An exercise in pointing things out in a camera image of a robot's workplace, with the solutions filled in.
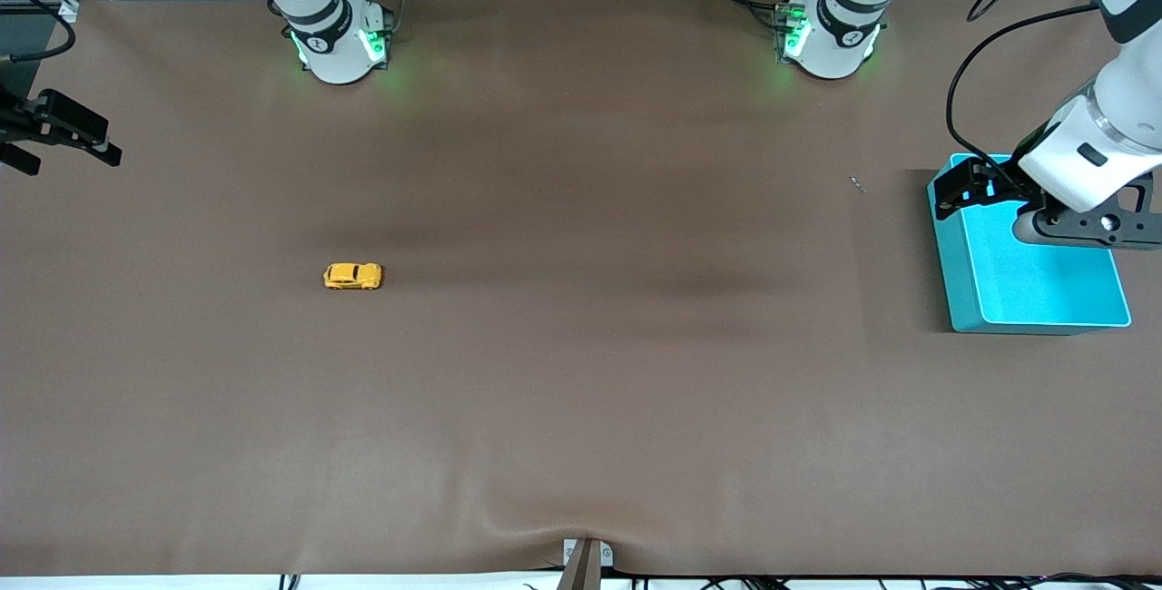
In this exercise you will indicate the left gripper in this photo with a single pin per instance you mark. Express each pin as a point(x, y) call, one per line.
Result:
point(993, 187)

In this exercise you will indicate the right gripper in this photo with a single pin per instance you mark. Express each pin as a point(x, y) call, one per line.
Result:
point(20, 128)

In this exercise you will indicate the yellow beetle toy car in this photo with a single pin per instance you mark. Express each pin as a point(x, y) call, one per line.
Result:
point(352, 276)

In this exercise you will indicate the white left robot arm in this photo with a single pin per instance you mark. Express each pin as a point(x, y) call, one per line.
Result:
point(831, 36)

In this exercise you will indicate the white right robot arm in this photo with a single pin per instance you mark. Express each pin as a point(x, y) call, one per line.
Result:
point(340, 45)

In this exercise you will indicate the teal plastic bin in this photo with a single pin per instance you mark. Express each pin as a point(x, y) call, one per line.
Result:
point(1035, 290)

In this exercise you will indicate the brown table mat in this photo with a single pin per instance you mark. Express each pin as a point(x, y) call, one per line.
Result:
point(581, 345)

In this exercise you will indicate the grey metal clamp bracket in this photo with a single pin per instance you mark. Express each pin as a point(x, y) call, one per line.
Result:
point(585, 563)

